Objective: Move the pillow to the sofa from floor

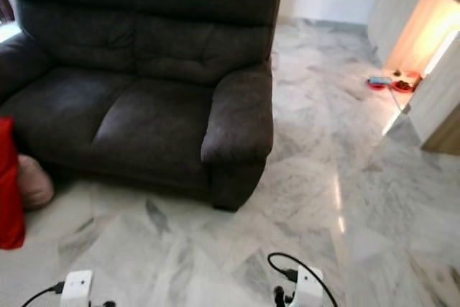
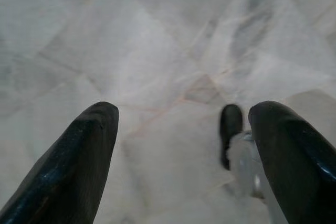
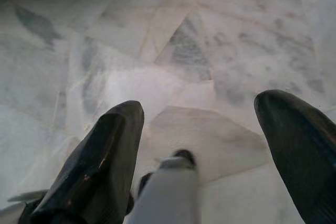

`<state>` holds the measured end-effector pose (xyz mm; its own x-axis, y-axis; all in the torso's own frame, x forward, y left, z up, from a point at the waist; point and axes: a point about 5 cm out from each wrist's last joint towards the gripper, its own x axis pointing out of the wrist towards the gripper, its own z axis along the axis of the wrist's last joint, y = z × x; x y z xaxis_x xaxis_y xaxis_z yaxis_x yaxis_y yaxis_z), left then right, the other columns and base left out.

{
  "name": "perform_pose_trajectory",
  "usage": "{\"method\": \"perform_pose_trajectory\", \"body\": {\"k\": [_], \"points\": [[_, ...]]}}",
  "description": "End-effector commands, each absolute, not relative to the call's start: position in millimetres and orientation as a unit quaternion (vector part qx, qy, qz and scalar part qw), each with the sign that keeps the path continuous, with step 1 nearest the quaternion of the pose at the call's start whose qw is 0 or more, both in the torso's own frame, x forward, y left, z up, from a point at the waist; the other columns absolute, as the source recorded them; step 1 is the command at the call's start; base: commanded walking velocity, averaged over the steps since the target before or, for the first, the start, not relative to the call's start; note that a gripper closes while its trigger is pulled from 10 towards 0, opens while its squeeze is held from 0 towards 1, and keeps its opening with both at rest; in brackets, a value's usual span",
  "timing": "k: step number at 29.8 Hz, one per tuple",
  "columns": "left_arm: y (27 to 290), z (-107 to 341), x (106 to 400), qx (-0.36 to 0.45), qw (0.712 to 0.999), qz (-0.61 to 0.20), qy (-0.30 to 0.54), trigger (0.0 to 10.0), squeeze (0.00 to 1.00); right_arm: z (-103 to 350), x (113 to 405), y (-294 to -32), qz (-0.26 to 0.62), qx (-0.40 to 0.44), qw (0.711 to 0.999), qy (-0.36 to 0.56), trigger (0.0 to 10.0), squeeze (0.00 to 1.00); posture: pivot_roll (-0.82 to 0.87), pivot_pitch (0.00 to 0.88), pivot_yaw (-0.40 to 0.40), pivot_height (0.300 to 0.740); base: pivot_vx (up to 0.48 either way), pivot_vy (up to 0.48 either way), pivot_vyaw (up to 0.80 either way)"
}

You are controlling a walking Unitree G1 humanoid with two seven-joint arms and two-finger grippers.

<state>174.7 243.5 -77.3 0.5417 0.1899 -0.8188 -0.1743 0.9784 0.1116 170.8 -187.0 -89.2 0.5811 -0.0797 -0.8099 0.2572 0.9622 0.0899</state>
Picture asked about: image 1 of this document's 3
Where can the dark maroon window curtain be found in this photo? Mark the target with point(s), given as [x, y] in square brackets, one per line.
[6, 6]

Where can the red bowl with blue top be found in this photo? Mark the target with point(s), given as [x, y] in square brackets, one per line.
[378, 82]

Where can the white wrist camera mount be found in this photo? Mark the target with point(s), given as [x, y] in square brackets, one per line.
[77, 287]
[307, 287]

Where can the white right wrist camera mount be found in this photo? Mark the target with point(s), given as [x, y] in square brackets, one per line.
[307, 287]

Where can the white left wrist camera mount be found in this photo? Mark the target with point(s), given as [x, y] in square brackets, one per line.
[77, 287]

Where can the dark grey two-seat sofa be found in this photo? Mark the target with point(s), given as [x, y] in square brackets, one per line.
[136, 106]

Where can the pale pink pillow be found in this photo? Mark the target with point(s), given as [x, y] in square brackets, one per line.
[37, 183]

